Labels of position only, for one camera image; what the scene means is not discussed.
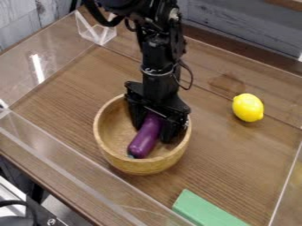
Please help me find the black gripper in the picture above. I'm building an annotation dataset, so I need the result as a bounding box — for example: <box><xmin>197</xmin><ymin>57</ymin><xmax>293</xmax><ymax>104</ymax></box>
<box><xmin>126</xmin><ymin>70</ymin><xmax>191</xmax><ymax>143</ymax></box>

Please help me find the purple toy eggplant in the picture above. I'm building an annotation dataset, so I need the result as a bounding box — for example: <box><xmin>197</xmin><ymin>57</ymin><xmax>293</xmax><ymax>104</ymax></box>
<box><xmin>127</xmin><ymin>112</ymin><xmax>162</xmax><ymax>159</ymax></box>

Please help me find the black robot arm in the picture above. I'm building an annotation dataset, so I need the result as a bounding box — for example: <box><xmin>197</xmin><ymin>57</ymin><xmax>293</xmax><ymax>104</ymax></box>
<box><xmin>83</xmin><ymin>0</ymin><xmax>191</xmax><ymax>143</ymax></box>

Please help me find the brown wooden bowl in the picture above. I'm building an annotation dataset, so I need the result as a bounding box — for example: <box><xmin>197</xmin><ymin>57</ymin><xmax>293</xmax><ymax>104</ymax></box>
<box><xmin>94</xmin><ymin>94</ymin><xmax>193</xmax><ymax>176</ymax></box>

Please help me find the yellow toy lemon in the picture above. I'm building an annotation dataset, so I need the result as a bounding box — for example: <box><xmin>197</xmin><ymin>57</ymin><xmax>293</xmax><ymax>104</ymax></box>
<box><xmin>233</xmin><ymin>94</ymin><xmax>265</xmax><ymax>123</ymax></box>

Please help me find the green block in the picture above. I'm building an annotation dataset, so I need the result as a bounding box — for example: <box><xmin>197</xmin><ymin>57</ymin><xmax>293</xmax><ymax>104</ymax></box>
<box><xmin>173</xmin><ymin>189</ymin><xmax>250</xmax><ymax>226</ymax></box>

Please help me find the clear acrylic enclosure wall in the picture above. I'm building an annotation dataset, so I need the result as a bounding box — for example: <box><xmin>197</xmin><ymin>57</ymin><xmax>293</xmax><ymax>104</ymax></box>
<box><xmin>0</xmin><ymin>16</ymin><xmax>302</xmax><ymax>226</ymax></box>

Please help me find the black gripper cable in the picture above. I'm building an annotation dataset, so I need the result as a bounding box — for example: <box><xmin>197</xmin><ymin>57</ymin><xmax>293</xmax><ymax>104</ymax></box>
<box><xmin>173</xmin><ymin>59</ymin><xmax>195</xmax><ymax>92</ymax></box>

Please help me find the clear acrylic corner bracket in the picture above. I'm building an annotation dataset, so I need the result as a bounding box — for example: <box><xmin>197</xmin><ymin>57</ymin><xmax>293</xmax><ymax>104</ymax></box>
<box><xmin>75</xmin><ymin>11</ymin><xmax>117</xmax><ymax>46</ymax></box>

